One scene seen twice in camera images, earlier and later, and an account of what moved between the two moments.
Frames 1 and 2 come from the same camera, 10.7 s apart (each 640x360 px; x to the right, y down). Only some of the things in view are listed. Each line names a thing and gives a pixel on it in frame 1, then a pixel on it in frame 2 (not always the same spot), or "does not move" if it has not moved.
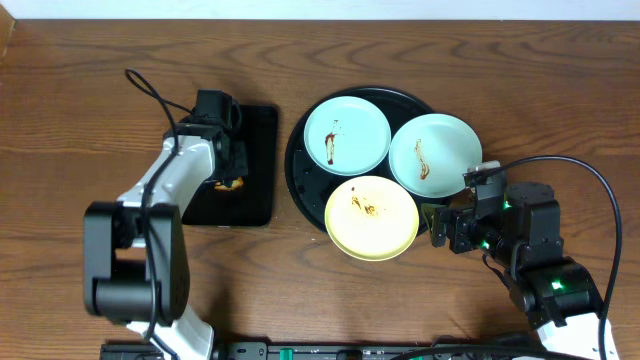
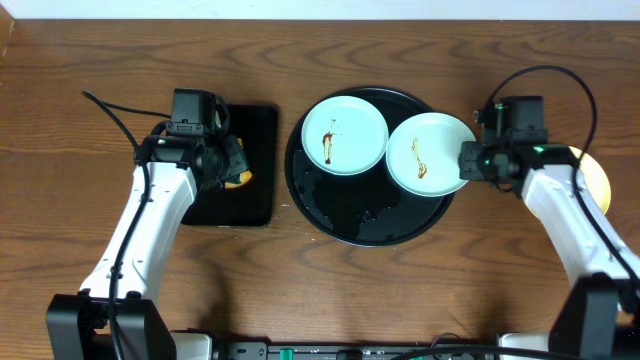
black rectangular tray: x=241 y=189 does not move
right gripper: x=463 y=217 -> x=469 y=162
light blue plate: x=347 y=136 does not move
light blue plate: x=430 y=152 does not move
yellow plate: x=371 y=218 -> x=594 y=178
